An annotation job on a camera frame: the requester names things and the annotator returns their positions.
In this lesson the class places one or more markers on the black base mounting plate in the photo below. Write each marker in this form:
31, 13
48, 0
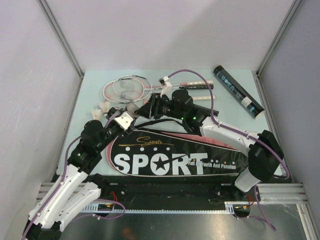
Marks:
214, 192

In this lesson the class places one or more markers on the white slotted cable duct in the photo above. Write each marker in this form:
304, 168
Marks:
170, 208

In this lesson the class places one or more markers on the black SPORT racket bag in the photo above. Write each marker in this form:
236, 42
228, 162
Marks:
155, 153

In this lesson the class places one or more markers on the aluminium frame rail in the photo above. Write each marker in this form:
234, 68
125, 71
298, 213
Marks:
284, 27
49, 15

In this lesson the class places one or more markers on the aluminium frame rail right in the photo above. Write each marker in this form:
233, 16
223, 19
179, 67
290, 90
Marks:
284, 27

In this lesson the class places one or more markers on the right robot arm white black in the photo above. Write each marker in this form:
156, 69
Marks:
262, 149

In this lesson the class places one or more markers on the white feather shuttlecock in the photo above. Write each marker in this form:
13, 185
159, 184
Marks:
104, 106
96, 114

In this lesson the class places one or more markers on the aluminium frame rail left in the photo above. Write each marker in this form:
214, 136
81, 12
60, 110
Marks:
49, 15

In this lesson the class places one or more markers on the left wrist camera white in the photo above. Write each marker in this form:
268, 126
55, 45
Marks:
125, 121

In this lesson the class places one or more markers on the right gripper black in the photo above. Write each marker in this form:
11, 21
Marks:
156, 102

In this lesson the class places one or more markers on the white black-handled badminton racket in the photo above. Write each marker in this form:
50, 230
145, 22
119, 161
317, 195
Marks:
187, 85

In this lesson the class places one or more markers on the red white badminton racket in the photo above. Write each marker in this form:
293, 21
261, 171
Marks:
132, 89

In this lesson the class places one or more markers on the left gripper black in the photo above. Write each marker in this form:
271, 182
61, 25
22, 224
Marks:
110, 113

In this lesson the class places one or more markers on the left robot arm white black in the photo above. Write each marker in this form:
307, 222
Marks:
59, 207

